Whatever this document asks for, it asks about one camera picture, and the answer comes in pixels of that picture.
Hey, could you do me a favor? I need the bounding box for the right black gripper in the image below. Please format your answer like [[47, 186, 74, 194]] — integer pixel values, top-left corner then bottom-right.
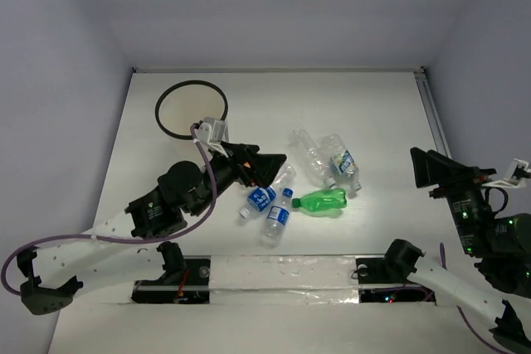
[[407, 144, 493, 252]]

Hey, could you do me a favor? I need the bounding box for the blue label bottle large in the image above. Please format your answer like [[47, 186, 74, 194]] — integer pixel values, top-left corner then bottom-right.
[[239, 163, 296, 221]]

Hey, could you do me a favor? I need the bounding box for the clear crushed plastic bottle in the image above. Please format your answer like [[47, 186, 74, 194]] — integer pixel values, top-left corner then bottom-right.
[[290, 129, 336, 189]]

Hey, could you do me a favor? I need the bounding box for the blue label bottle small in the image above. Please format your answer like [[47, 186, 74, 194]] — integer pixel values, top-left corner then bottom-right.
[[261, 188, 294, 247]]

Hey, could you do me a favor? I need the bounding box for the green plastic bottle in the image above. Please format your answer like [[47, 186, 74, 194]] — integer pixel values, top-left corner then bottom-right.
[[291, 188, 347, 213]]

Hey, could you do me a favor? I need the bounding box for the green blue label bottle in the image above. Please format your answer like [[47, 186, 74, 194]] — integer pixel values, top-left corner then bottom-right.
[[320, 134, 362, 196]]

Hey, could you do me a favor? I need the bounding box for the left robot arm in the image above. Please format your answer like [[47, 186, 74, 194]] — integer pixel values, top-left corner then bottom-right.
[[16, 143, 287, 315]]

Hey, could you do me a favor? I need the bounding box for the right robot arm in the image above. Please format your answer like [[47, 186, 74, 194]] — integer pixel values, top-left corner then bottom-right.
[[382, 148, 530, 353]]

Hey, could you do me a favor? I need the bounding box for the white bin with black rim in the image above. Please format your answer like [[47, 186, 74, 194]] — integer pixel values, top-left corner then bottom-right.
[[154, 80, 229, 141]]

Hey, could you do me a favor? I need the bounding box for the silver tape strip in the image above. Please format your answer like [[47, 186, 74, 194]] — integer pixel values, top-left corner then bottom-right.
[[208, 255, 359, 305]]

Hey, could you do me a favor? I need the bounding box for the aluminium rail right edge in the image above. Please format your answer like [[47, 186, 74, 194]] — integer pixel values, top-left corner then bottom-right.
[[413, 69, 451, 158]]

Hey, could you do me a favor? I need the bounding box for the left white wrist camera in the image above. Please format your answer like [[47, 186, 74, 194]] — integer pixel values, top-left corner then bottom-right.
[[196, 117, 229, 154]]

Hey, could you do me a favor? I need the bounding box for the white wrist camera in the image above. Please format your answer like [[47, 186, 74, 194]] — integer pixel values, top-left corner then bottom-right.
[[496, 158, 530, 189], [196, 117, 229, 154]]

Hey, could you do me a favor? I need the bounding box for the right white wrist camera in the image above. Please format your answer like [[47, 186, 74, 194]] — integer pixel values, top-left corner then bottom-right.
[[496, 158, 530, 189]]

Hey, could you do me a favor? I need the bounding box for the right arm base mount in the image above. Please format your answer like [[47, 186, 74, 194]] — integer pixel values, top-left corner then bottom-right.
[[351, 257, 436, 304]]

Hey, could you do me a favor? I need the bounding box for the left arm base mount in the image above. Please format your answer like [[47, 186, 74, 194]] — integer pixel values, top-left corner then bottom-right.
[[131, 257, 211, 304]]

